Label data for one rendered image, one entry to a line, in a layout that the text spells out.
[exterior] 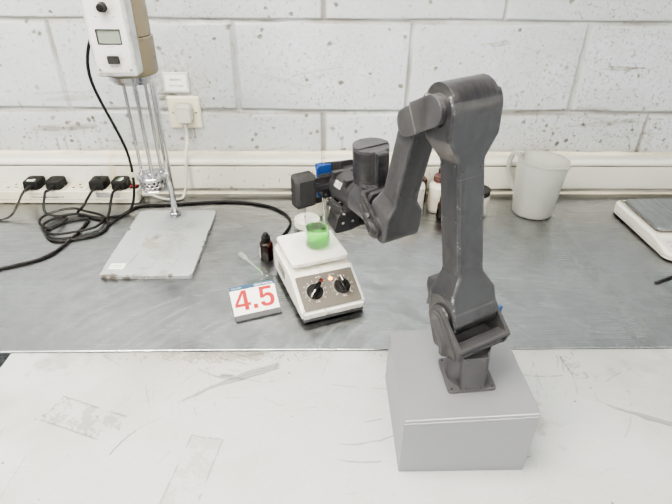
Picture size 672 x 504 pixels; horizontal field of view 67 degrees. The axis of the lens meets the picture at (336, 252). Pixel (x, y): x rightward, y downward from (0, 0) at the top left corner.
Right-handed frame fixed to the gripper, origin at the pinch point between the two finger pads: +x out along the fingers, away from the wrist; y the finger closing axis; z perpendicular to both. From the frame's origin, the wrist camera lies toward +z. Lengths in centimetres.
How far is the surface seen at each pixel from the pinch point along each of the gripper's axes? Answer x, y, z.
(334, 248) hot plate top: -0.4, 1.5, 16.9
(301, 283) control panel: -4.4, -8.1, 19.8
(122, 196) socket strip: 60, -30, 23
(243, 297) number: 1.1, -18.1, 23.1
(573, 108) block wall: 10, 82, 2
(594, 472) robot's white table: -57, 11, 26
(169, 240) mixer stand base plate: 32.5, -24.7, 24.3
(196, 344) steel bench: -4.6, -29.5, 25.7
